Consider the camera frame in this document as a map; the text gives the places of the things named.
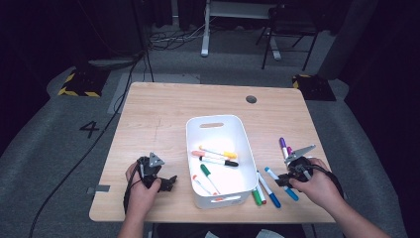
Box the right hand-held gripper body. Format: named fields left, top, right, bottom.
left=283, top=144, right=317, bottom=183

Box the light green marker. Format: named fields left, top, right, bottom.
left=251, top=187, right=263, bottom=207

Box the grey tape strip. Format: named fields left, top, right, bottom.
left=86, top=183, right=112, bottom=195

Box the small white object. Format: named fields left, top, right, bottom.
left=257, top=228, right=281, bottom=238
left=204, top=230, right=229, bottom=238

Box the yellow marker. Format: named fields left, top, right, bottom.
left=198, top=145, right=239, bottom=160

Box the dark green marker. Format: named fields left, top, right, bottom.
left=199, top=163, right=222, bottom=196

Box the red marker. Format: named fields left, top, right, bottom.
left=257, top=182, right=267, bottom=205

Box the purple marker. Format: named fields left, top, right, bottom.
left=279, top=137, right=289, bottom=160

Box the bundle of floor cables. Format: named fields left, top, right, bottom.
left=147, top=19, right=212, bottom=52

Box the white plastic bin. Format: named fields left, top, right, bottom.
left=185, top=114, right=260, bottom=210

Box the grey curtain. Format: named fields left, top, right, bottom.
left=317, top=0, right=380, bottom=80

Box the black chair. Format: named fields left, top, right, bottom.
left=256, top=4, right=320, bottom=72

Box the person's right hand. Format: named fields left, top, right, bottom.
left=289, top=158, right=345, bottom=214

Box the light blue marker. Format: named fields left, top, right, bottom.
left=263, top=167, right=300, bottom=202

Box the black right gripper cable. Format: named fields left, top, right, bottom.
left=308, top=164, right=345, bottom=199

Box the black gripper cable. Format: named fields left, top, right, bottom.
left=308, top=164, right=345, bottom=199
left=122, top=163, right=142, bottom=214

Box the black marker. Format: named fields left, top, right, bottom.
left=198, top=156, right=240, bottom=169

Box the person's left hand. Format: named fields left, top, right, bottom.
left=124, top=161, right=163, bottom=215

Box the black yellow striped base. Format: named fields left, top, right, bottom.
left=57, top=67, right=112, bottom=98
left=291, top=73, right=337, bottom=102

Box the long black floor cable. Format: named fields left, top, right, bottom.
left=28, top=49, right=148, bottom=238

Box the dark blue marker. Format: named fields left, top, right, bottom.
left=257, top=170, right=282, bottom=209

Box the orange marker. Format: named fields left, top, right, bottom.
left=192, top=174, right=225, bottom=202

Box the white desk frame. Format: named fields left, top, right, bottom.
left=200, top=0, right=283, bottom=61

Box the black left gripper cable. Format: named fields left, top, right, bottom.
left=122, top=163, right=142, bottom=214

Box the peach marker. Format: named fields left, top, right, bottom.
left=191, top=150, right=229, bottom=162

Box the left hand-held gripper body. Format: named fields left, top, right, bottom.
left=136, top=151, right=166, bottom=190

